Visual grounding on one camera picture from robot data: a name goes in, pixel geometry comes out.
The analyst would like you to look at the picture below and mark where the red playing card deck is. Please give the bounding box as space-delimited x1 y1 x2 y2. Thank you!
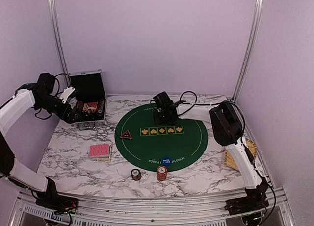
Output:
89 144 111 159

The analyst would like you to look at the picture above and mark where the triangular all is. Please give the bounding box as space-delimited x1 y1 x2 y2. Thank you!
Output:
119 130 133 140

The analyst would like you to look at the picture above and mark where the aluminium poker case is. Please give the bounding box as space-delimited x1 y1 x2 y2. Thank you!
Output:
69 69 107 130

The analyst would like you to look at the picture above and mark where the red five chip stack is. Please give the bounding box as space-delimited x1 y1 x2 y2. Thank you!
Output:
157 166 168 181

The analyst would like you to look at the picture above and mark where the boxed card deck in case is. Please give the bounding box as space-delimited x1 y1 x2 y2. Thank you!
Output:
82 102 98 113

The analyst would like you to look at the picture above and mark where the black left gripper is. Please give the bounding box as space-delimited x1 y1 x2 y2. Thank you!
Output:
35 94 83 124

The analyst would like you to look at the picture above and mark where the chip row in case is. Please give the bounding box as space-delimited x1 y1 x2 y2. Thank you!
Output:
76 101 84 113
97 99 105 117

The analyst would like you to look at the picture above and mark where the chip row in case left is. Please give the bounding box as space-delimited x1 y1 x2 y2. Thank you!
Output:
76 101 84 113

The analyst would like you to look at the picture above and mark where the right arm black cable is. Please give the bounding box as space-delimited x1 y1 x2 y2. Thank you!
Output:
171 90 246 128

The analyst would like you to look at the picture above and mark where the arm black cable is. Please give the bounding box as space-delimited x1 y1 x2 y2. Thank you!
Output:
34 73 73 120
171 90 246 128

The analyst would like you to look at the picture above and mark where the aluminium frame post left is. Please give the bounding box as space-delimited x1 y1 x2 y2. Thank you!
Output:
48 0 68 74

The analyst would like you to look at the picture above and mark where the woven bamboo basket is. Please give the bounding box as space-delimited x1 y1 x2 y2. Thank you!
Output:
224 138 257 171

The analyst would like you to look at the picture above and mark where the chip row in case right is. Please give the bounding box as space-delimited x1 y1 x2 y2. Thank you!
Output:
97 99 105 117

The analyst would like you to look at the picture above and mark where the black hundred chip stack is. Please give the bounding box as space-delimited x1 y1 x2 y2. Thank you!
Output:
131 169 142 181

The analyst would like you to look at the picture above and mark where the aluminium frame post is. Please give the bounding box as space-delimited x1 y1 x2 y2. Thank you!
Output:
232 0 264 101
48 0 68 74

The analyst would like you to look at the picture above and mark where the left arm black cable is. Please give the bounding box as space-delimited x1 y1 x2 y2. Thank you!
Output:
34 73 73 120

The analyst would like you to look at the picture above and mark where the blue small blind button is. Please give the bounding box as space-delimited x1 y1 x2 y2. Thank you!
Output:
161 157 172 166

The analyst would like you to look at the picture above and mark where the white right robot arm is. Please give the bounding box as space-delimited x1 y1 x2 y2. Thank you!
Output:
153 92 269 215

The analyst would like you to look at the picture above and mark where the round green poker mat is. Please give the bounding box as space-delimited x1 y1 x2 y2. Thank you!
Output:
115 104 209 172

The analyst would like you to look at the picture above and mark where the aluminium front rail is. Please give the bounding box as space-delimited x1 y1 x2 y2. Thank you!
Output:
9 186 295 226

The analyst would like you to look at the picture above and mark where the aluminium frame post right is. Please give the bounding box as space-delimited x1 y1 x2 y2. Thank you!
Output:
232 0 264 101

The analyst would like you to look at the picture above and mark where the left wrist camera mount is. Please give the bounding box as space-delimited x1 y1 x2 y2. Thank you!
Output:
59 86 75 104

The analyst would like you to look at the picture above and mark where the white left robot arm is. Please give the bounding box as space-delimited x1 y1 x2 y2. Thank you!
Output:
0 73 79 211

